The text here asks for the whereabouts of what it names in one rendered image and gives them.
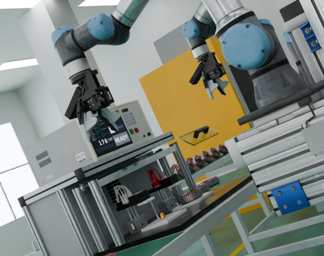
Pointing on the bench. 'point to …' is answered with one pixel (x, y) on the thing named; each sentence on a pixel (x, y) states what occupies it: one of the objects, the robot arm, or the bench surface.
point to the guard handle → (201, 131)
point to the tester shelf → (94, 168)
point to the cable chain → (113, 190)
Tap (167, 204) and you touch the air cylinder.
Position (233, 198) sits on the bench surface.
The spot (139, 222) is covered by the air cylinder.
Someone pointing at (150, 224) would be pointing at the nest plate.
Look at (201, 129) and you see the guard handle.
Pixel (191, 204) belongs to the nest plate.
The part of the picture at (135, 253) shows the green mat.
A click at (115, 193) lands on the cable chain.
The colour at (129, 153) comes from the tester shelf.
